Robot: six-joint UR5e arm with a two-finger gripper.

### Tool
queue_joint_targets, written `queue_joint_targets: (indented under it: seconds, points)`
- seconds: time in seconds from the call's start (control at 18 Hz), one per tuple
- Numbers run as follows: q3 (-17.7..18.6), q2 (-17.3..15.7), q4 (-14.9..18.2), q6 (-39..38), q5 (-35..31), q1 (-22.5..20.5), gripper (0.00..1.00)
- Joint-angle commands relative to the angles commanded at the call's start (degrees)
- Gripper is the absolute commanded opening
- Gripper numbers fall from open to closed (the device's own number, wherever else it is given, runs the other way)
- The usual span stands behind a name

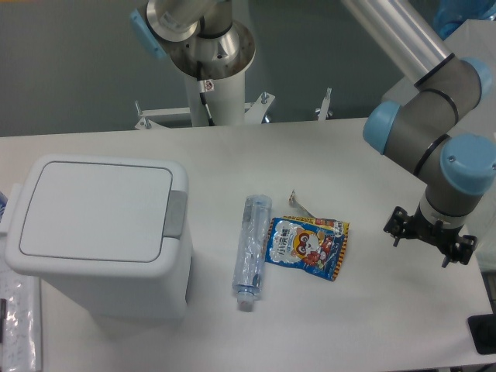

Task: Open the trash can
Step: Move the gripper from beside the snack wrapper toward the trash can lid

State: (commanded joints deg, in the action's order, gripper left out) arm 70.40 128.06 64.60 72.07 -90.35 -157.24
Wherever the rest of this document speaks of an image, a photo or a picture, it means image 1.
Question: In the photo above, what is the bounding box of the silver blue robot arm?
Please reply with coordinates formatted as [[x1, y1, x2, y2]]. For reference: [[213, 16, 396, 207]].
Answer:
[[130, 1, 495, 264]]

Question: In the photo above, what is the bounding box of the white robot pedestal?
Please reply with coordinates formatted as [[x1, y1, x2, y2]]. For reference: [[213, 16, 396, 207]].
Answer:
[[170, 20, 256, 126]]

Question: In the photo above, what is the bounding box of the small torn wrapper piece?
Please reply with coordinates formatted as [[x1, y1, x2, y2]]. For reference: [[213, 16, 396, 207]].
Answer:
[[288, 190, 315, 218]]

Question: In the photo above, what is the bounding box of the black device at edge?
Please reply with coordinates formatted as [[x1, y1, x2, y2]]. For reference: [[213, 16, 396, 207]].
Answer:
[[467, 314, 495, 355]]

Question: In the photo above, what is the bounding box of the black cable on pedestal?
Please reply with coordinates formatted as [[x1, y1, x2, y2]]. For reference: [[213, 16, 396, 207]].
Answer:
[[195, 61, 215, 126]]

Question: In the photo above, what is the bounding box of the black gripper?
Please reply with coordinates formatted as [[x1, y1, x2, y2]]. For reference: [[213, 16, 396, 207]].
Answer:
[[383, 206, 477, 267]]

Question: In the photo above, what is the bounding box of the white pedestal base frame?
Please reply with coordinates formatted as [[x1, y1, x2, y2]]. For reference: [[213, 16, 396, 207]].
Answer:
[[134, 91, 276, 130]]

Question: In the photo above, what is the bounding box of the blue water jug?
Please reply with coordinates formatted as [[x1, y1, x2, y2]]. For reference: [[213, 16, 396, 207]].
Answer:
[[433, 0, 495, 40]]

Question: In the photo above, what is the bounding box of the crushed clear plastic bottle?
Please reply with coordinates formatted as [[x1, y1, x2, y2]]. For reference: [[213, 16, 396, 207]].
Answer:
[[232, 195, 272, 312]]

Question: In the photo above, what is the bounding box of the blue snack bag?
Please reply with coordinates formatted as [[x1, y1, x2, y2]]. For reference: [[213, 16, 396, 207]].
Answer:
[[265, 216, 350, 281]]

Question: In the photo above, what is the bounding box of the white plastic trash can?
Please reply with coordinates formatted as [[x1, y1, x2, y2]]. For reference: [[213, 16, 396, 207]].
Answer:
[[1, 153, 192, 319]]

